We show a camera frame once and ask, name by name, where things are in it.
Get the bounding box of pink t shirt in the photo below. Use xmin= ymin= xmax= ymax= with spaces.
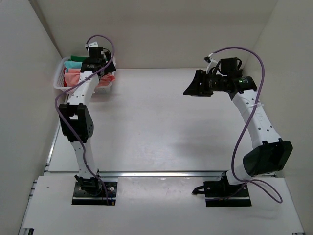
xmin=64 ymin=69 xmax=115 ymax=87

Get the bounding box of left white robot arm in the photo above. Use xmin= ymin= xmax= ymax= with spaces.
xmin=57 ymin=57 xmax=112 ymax=197

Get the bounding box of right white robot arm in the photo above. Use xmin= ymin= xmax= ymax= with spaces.
xmin=183 ymin=70 xmax=293 ymax=197

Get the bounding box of green t shirt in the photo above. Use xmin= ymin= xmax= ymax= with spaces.
xmin=70 ymin=55 xmax=87 ymax=62

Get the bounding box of teal t shirt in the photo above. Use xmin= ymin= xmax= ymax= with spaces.
xmin=64 ymin=61 xmax=82 ymax=70

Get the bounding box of white plastic basket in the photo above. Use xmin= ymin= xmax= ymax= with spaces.
xmin=53 ymin=56 xmax=113 ymax=94

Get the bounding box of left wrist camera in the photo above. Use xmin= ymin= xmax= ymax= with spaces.
xmin=89 ymin=47 xmax=104 ymax=59

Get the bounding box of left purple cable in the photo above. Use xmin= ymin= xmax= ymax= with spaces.
xmin=54 ymin=34 xmax=116 ymax=205

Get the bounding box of purple cable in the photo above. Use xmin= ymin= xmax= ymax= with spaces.
xmin=54 ymin=34 xmax=116 ymax=205
xmin=205 ymin=47 xmax=284 ymax=204

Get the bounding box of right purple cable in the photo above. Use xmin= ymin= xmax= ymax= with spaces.
xmin=205 ymin=47 xmax=284 ymax=204

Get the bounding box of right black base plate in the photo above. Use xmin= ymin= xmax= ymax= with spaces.
xmin=192 ymin=181 xmax=252 ymax=208

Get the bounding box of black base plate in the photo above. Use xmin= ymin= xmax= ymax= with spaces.
xmin=71 ymin=176 xmax=118 ymax=206
xmin=192 ymin=181 xmax=252 ymax=208

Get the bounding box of aluminium rail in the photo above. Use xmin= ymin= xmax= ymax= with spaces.
xmin=44 ymin=117 xmax=277 ymax=179

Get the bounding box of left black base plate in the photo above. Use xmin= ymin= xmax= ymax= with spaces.
xmin=71 ymin=176 xmax=118 ymax=206

